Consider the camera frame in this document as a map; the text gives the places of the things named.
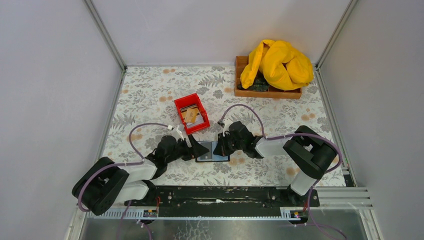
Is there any dark grey card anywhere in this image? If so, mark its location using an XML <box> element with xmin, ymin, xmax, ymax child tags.
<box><xmin>197</xmin><ymin>141</ymin><xmax>213</xmax><ymax>162</ymax></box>

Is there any black card holder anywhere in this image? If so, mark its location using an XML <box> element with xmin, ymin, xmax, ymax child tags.
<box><xmin>195</xmin><ymin>141</ymin><xmax>230</xmax><ymax>163</ymax></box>

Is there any red plastic bin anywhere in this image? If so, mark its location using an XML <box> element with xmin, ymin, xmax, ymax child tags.
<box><xmin>174</xmin><ymin>93</ymin><xmax>210</xmax><ymax>135</ymax></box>

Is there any gold VIP card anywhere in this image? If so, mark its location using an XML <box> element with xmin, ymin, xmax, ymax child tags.
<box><xmin>182</xmin><ymin>107</ymin><xmax>200</xmax><ymax>124</ymax></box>

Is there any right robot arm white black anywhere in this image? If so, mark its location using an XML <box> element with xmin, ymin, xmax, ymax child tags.
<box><xmin>213</xmin><ymin>121</ymin><xmax>340</xmax><ymax>196</ymax></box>

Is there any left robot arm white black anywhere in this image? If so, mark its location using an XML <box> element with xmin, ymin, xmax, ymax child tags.
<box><xmin>71</xmin><ymin>135</ymin><xmax>211</xmax><ymax>216</ymax></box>

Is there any floral table mat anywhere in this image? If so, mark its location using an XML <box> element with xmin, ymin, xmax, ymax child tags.
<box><xmin>102</xmin><ymin>66</ymin><xmax>333</xmax><ymax>187</ymax></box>

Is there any dark green object in tray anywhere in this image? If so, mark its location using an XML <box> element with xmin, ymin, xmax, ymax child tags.
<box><xmin>236</xmin><ymin>73</ymin><xmax>270</xmax><ymax>92</ymax></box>

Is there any wooden tray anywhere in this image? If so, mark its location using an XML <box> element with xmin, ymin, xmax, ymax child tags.
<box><xmin>234</xmin><ymin>56</ymin><xmax>302</xmax><ymax>100</ymax></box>

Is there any yellow cloth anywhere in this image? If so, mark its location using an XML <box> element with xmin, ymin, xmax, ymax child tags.
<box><xmin>240</xmin><ymin>39</ymin><xmax>314</xmax><ymax>91</ymax></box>

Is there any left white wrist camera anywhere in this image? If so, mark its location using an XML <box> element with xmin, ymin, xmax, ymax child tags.
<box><xmin>172</xmin><ymin>124</ymin><xmax>186</xmax><ymax>141</ymax></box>

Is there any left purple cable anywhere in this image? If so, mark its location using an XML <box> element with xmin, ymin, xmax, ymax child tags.
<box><xmin>76</xmin><ymin>122</ymin><xmax>174</xmax><ymax>213</ymax></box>

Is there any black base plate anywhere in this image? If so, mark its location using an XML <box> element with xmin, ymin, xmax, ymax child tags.
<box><xmin>124</xmin><ymin>185</ymin><xmax>320</xmax><ymax>218</ymax></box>

